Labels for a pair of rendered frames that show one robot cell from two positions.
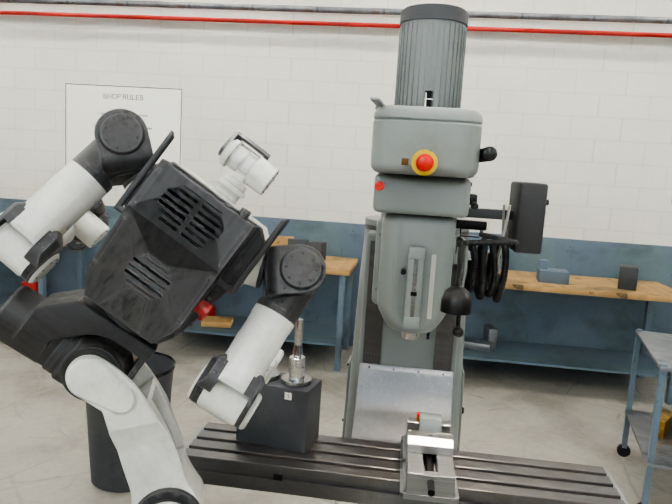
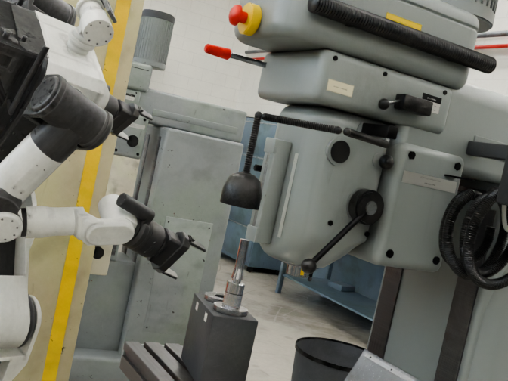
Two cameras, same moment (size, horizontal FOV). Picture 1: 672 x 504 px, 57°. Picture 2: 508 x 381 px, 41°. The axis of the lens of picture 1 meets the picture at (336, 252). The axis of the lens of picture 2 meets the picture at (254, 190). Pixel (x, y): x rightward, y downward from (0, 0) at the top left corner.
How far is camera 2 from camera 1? 1.51 m
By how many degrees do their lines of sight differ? 54
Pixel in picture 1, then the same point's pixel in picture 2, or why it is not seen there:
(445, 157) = (267, 10)
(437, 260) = (298, 161)
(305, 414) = (207, 341)
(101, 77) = not seen: outside the picture
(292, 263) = (41, 88)
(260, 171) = (84, 19)
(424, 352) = (429, 358)
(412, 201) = (280, 82)
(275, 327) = (23, 148)
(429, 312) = (280, 228)
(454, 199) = (308, 75)
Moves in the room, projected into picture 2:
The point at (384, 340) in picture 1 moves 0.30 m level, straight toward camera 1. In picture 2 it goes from (393, 327) to (295, 320)
